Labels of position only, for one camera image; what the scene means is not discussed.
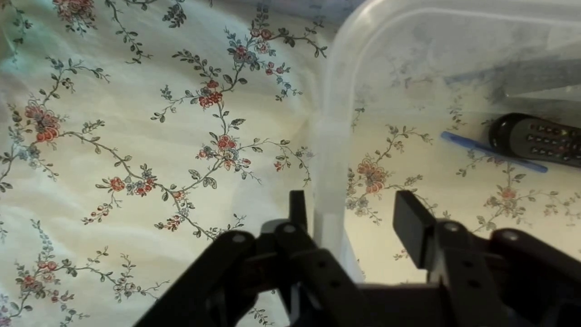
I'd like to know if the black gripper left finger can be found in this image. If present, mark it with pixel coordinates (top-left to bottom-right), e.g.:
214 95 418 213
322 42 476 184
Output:
133 189 365 327

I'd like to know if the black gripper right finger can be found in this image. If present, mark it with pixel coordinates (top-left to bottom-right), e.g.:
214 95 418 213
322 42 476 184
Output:
391 189 581 327

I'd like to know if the clear storage bin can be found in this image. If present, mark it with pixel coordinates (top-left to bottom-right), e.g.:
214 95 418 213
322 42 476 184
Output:
311 0 581 287

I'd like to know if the blue pen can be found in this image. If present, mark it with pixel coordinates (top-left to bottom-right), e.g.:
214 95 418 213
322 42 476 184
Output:
440 131 552 176

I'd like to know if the black remote control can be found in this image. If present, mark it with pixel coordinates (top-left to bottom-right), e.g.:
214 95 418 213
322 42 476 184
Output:
487 113 581 171

